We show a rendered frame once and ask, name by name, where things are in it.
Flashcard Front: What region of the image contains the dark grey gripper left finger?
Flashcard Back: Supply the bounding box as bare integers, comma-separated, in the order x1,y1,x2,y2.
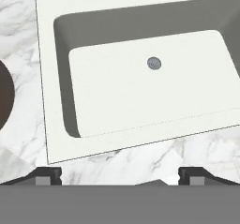
4,167,63,187

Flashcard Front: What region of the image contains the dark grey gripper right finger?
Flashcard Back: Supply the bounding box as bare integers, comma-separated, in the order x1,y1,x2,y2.
177,167,238,187

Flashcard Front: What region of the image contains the dark brown pot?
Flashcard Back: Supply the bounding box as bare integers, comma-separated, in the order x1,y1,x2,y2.
0,59,16,132

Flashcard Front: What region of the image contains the white kitchen sink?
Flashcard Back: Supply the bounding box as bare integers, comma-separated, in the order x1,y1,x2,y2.
35,0,240,166

